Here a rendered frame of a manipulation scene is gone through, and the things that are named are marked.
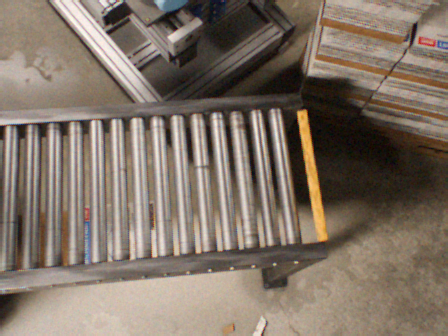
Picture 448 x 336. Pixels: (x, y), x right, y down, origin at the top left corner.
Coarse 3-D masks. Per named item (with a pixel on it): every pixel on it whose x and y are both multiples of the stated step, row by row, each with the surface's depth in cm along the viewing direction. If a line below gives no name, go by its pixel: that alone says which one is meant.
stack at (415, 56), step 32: (416, 32) 167; (320, 64) 188; (384, 64) 180; (416, 64) 176; (320, 96) 213; (384, 96) 201; (416, 96) 194; (320, 128) 242; (352, 128) 234; (416, 128) 220
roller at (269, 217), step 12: (252, 120) 156; (264, 120) 158; (252, 132) 156; (264, 132) 155; (252, 144) 155; (264, 144) 154; (264, 156) 152; (264, 168) 151; (264, 180) 150; (264, 192) 149; (264, 204) 148; (264, 216) 147; (276, 216) 147; (264, 228) 146; (276, 228) 145; (264, 240) 146; (276, 240) 144
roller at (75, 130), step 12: (72, 132) 151; (72, 144) 149; (72, 156) 148; (84, 156) 151; (72, 168) 147; (84, 168) 150; (72, 180) 146; (84, 180) 148; (72, 192) 145; (84, 192) 147; (72, 204) 143; (84, 204) 146; (72, 216) 142; (84, 216) 145; (72, 228) 141; (84, 228) 144; (72, 240) 140; (84, 240) 142; (72, 252) 139; (84, 252) 141; (72, 264) 139
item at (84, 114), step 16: (240, 96) 158; (256, 96) 158; (272, 96) 159; (288, 96) 159; (0, 112) 151; (16, 112) 151; (32, 112) 152; (48, 112) 152; (64, 112) 152; (80, 112) 153; (96, 112) 153; (112, 112) 153; (128, 112) 154; (144, 112) 154; (160, 112) 154; (176, 112) 155; (192, 112) 155; (208, 112) 156; (224, 112) 157; (288, 112) 162; (0, 128) 152; (64, 128) 157; (128, 128) 162
